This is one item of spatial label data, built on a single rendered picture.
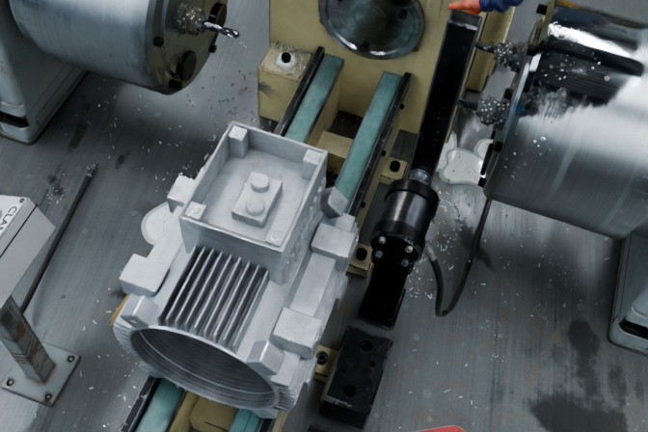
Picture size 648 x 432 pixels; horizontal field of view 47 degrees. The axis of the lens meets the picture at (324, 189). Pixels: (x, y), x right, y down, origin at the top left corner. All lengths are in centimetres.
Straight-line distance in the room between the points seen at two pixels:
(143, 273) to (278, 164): 17
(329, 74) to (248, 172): 39
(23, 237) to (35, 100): 41
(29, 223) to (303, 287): 28
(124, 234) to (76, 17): 31
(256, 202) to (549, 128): 32
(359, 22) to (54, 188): 50
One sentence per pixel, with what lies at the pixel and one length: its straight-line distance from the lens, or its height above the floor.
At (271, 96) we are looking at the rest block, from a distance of 115.
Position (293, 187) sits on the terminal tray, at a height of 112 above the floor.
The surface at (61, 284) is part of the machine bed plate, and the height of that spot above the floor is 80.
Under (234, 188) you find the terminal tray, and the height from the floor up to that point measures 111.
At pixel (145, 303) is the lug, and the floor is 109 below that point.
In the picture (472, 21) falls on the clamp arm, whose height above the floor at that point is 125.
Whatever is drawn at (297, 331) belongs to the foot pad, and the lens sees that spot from 70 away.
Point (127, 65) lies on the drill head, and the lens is 96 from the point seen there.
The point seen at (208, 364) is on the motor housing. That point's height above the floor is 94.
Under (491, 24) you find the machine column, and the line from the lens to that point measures 117.
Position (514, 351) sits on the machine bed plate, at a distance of 104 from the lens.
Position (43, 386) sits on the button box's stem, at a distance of 101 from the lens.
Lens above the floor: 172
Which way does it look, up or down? 55 degrees down
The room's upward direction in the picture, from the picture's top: 6 degrees clockwise
